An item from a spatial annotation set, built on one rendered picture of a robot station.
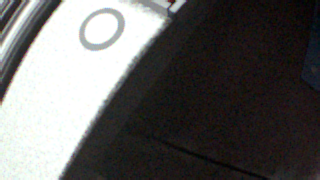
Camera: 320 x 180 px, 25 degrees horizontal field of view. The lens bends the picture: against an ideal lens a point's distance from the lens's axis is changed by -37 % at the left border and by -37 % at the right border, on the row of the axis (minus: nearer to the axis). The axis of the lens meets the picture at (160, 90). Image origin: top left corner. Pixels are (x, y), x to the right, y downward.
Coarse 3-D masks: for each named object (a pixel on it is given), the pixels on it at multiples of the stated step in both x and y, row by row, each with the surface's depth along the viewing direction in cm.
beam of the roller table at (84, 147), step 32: (64, 0) 61; (96, 0) 61; (128, 0) 60; (64, 32) 60; (128, 32) 60; (160, 32) 60; (32, 64) 60; (64, 64) 59; (96, 64) 59; (128, 64) 59; (160, 64) 63; (32, 96) 59; (64, 96) 59; (96, 96) 58; (128, 96) 61; (0, 128) 58; (32, 128) 58; (64, 128) 58; (96, 128) 59; (0, 160) 57; (32, 160) 57; (64, 160) 57; (96, 160) 62
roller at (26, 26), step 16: (32, 0) 61; (48, 0) 61; (16, 16) 61; (32, 16) 61; (48, 16) 63; (16, 32) 60; (32, 32) 61; (0, 48) 60; (16, 48) 60; (0, 64) 60; (16, 64) 61; (0, 80) 60; (0, 96) 61
